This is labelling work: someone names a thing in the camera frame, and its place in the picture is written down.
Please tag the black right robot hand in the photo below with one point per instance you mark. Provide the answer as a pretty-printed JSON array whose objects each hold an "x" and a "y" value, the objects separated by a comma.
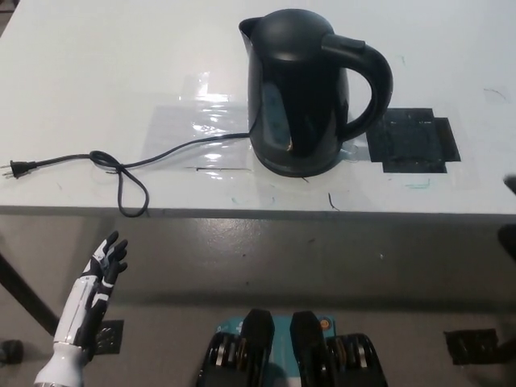
[{"x": 511, "y": 182}]

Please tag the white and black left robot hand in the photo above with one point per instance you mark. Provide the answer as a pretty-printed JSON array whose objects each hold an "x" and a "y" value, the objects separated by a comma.
[{"x": 96, "y": 298}]

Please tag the black electric kettle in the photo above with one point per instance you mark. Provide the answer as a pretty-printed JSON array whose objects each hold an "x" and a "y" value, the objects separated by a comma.
[{"x": 298, "y": 101}]

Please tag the black tape patch on desk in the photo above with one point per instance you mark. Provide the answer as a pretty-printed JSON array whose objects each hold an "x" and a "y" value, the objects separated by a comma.
[{"x": 415, "y": 137}]

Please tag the black robot legs and feet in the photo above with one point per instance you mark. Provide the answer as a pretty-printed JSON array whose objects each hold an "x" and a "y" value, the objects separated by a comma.
[{"x": 258, "y": 346}]

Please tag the black round kettle base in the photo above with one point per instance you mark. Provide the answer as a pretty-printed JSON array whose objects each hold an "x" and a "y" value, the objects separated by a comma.
[{"x": 298, "y": 171}]

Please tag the black caster wheel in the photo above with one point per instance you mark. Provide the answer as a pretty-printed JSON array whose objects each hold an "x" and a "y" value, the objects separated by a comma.
[{"x": 11, "y": 350}]

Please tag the clear plastic sheet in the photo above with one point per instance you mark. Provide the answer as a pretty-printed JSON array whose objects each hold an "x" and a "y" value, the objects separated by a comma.
[{"x": 173, "y": 129}]

